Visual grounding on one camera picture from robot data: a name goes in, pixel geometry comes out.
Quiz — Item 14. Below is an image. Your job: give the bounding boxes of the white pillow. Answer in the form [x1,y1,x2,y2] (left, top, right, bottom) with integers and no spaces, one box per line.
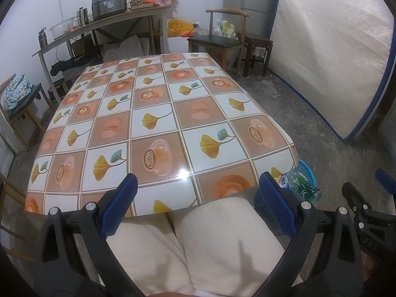
[102,35,152,61]

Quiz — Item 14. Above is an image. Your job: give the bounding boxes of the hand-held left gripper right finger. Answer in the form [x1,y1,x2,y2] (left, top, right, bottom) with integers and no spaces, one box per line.
[249,172,364,297]

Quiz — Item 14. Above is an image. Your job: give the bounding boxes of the green plastic bottle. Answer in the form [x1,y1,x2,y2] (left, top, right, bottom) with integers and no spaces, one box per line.
[286,170,322,205]

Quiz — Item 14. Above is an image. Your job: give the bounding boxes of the brown cardboard box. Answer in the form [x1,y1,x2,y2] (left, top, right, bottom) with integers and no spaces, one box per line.
[70,39,85,58]

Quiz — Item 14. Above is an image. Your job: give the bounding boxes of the long grey side table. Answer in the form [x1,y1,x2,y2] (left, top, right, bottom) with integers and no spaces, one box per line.
[31,4,172,104]

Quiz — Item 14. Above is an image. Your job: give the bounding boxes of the yellow plastic bag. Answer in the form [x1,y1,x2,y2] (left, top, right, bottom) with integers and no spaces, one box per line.
[167,19,197,38]

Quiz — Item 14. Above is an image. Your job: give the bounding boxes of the clear glass bowl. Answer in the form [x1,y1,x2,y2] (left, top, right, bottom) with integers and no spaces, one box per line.
[49,17,78,41]

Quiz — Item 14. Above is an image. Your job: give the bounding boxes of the white mattress blue edge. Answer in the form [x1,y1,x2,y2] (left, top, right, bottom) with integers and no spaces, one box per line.
[268,0,396,144]

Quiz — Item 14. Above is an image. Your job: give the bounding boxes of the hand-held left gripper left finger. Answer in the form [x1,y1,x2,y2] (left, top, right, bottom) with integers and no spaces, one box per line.
[31,173,146,297]

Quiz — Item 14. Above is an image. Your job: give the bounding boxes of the white green plastic bag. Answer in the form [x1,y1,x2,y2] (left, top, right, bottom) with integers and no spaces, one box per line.
[217,20,237,39]

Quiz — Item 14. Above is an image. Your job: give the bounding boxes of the wooden chair black seat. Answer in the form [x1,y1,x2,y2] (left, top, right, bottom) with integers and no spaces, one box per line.
[188,8,250,76]

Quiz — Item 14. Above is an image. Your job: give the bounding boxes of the dark wooden stool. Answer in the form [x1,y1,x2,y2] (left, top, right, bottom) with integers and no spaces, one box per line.
[237,32,274,78]

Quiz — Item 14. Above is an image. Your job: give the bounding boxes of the grey rice cooker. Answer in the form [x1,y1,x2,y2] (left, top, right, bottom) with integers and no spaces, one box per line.
[91,0,128,21]

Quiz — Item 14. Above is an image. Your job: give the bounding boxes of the wooden chair dark seat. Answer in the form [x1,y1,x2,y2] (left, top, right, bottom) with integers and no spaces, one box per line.
[0,74,51,150]

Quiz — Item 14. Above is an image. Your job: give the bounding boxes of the black cloth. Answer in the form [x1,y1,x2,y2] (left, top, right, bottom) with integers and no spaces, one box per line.
[50,54,102,76]

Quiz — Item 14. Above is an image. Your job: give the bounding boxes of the printed white cardboard box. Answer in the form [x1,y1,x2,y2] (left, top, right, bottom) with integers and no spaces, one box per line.
[198,43,239,72]

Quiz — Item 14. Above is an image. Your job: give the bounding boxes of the floral cushion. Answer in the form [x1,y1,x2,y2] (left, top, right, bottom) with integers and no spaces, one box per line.
[1,74,34,110]

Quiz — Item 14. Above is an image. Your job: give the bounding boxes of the white door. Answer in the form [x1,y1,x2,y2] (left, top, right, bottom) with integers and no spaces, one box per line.
[0,121,17,177]

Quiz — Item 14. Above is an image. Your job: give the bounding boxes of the small metal container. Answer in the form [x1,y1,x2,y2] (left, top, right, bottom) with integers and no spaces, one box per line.
[76,6,93,26]

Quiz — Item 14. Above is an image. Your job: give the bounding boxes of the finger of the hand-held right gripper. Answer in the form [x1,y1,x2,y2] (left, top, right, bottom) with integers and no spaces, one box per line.
[342,182,396,232]
[375,169,396,192]

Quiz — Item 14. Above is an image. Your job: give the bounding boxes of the blue plastic basket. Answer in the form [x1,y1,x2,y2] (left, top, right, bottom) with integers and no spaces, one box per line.
[254,160,318,214]

